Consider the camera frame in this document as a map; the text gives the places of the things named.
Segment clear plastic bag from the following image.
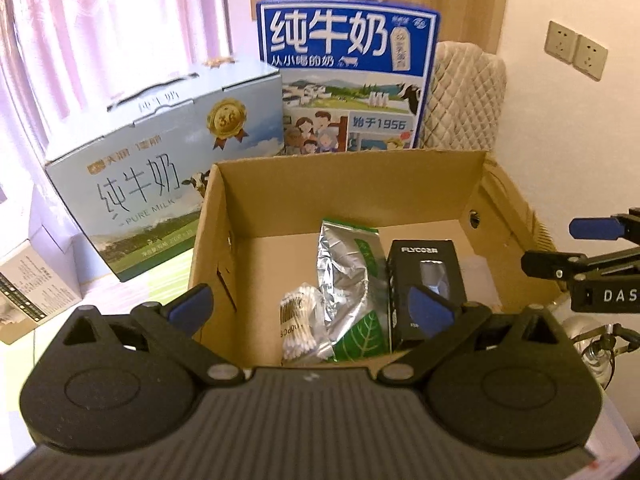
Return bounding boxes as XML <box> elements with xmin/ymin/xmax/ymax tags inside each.
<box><xmin>460</xmin><ymin>255</ymin><xmax>501</xmax><ymax>312</ymax></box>

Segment black Flyco shaver box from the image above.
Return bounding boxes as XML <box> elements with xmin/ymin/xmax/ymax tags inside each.
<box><xmin>385</xmin><ymin>237</ymin><xmax>470</xmax><ymax>352</ymax></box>

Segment silver green foil pouch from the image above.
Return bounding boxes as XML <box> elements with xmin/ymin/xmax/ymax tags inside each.
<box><xmin>317</xmin><ymin>219</ymin><xmax>390</xmax><ymax>362</ymax></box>

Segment cotton swab pack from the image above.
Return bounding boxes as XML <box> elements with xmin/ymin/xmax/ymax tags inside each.
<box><xmin>279</xmin><ymin>284</ymin><xmax>326</xmax><ymax>364</ymax></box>

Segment white printed box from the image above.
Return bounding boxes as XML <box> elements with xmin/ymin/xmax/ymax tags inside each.
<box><xmin>1</xmin><ymin>186</ymin><xmax>81</xmax><ymax>346</ymax></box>

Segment brown cardboard box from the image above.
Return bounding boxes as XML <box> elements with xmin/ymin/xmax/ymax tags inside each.
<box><xmin>191</xmin><ymin>150</ymin><xmax>560</xmax><ymax>368</ymax></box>

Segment light blue milk carton box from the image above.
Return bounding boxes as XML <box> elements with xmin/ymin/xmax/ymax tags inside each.
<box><xmin>44</xmin><ymin>58</ymin><xmax>283</xmax><ymax>281</ymax></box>

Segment white paper booklet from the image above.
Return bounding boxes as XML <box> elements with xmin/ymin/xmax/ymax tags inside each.
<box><xmin>586</xmin><ymin>390</ymin><xmax>639</xmax><ymax>464</ymax></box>

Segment dark blue milk carton box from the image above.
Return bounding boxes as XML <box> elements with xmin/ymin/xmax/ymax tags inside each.
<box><xmin>256</xmin><ymin>0</ymin><xmax>440</xmax><ymax>155</ymax></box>

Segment pink curtain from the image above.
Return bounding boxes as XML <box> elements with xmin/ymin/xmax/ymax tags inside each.
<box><xmin>1</xmin><ymin>0</ymin><xmax>231</xmax><ymax>200</ymax></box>

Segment wall socket far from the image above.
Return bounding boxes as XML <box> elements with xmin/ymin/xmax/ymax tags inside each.
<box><xmin>573</xmin><ymin>35</ymin><xmax>608</xmax><ymax>81</ymax></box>

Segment wall socket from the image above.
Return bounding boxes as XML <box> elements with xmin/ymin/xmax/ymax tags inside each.
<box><xmin>573</xmin><ymin>35</ymin><xmax>608</xmax><ymax>81</ymax></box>
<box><xmin>544</xmin><ymin>21</ymin><xmax>578</xmax><ymax>64</ymax></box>

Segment wall socket near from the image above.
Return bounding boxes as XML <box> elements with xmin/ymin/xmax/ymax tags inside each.
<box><xmin>544</xmin><ymin>21</ymin><xmax>578</xmax><ymax>64</ymax></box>

